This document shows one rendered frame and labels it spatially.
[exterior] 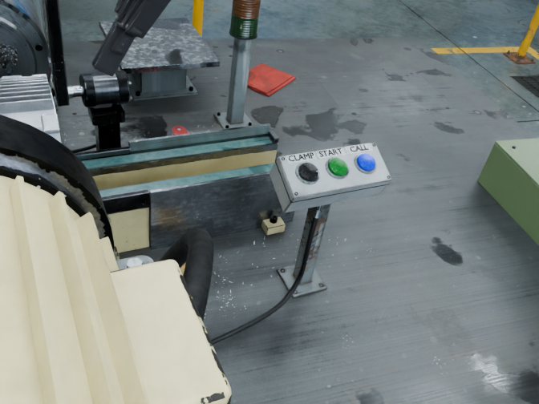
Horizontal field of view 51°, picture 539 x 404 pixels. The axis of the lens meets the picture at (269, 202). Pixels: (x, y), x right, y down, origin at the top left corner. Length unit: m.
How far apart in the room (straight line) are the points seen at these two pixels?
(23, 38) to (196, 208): 0.42
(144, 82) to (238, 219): 0.55
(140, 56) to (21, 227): 1.16
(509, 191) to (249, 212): 0.60
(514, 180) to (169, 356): 1.13
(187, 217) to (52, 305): 0.77
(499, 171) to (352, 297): 0.51
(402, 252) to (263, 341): 0.36
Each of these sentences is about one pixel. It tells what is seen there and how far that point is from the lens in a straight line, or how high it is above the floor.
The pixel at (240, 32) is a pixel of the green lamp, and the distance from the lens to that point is 1.28.
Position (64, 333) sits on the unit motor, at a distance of 0.26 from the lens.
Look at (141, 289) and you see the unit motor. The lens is 0.30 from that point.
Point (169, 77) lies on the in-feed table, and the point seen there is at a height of 0.84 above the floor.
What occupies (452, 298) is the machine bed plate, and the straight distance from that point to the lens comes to 1.10.
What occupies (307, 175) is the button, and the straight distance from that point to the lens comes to 0.81.
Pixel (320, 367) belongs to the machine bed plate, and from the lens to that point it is 0.92.
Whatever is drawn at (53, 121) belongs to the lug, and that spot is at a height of 1.08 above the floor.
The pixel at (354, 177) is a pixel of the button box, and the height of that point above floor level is 1.06.
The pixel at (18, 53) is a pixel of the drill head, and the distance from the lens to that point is 1.12.
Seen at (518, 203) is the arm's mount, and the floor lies 0.84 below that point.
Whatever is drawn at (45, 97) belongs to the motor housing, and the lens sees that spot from 0.89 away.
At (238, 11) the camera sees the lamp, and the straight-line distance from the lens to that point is 1.27.
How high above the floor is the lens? 1.54
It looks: 39 degrees down
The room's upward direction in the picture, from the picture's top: 10 degrees clockwise
